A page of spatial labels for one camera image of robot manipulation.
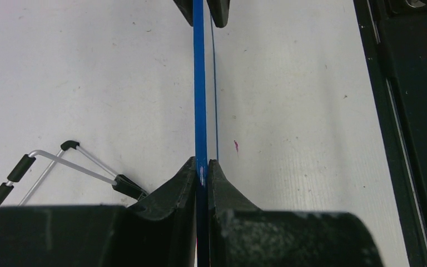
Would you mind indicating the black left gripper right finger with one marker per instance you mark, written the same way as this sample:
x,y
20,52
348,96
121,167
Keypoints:
x,y
242,234

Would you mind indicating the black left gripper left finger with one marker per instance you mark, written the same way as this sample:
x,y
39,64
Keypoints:
x,y
156,231

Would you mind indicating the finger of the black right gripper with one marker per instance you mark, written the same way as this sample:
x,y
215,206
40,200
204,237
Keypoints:
x,y
219,11
186,9

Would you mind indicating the blue framed whiteboard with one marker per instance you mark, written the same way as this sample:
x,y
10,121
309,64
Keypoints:
x,y
205,114

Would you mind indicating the wire whiteboard stand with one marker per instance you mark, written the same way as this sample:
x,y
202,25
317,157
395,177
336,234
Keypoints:
x,y
64,182

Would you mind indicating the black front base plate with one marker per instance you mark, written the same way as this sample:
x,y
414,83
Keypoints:
x,y
394,38

